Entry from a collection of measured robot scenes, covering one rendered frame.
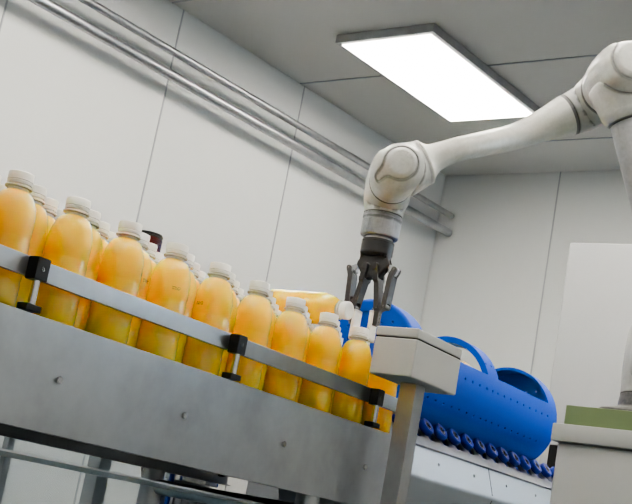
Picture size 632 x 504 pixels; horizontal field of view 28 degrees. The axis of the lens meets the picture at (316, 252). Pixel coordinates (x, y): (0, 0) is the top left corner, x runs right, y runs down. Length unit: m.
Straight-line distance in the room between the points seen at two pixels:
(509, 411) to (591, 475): 0.63
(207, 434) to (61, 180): 4.53
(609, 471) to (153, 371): 1.15
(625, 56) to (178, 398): 1.28
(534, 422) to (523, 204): 5.52
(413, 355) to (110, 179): 4.47
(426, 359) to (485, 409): 0.74
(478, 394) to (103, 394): 1.46
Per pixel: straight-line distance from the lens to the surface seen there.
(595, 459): 2.83
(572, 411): 2.89
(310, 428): 2.44
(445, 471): 3.14
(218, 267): 2.26
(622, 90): 2.83
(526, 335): 8.70
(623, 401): 2.92
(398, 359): 2.55
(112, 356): 1.98
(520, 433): 3.52
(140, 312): 2.06
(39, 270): 1.86
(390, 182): 2.68
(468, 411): 3.22
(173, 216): 7.17
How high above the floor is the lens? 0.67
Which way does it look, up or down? 12 degrees up
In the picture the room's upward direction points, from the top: 11 degrees clockwise
